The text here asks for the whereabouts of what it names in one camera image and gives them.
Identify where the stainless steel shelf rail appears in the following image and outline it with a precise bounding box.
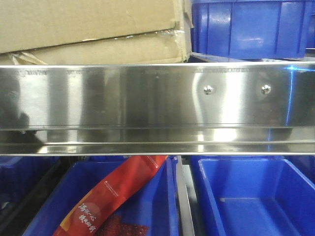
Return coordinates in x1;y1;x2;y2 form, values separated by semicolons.
0;61;315;155

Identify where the upper right blue bin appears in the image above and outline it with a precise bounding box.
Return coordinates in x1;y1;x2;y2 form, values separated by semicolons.
191;0;314;59

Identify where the right rail screw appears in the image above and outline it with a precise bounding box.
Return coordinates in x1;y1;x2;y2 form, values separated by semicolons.
261;84;271;95

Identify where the red snack package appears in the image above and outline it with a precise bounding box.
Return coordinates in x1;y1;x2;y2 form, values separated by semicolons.
53;155;168;236

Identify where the left rail screw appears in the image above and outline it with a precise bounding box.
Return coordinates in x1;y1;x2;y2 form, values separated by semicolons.
203;85;214;95

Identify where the blue bin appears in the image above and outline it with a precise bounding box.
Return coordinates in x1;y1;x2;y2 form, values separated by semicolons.
23;156;179;236
190;156;315;236
191;0;314;59
0;156;59;211

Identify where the rail screw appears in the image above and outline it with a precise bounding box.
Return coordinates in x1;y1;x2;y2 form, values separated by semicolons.
261;84;271;95
203;85;214;95

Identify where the lower middle blue bin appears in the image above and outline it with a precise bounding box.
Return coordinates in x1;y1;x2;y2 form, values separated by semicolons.
23;156;179;236

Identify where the lower left blue bin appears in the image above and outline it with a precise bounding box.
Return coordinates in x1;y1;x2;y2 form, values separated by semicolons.
0;156;59;211

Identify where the lower right blue bin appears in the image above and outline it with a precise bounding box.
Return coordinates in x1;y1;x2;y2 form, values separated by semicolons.
190;156;315;236

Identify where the brown cardboard carton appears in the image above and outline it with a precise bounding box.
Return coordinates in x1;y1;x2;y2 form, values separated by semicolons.
0;0;192;65

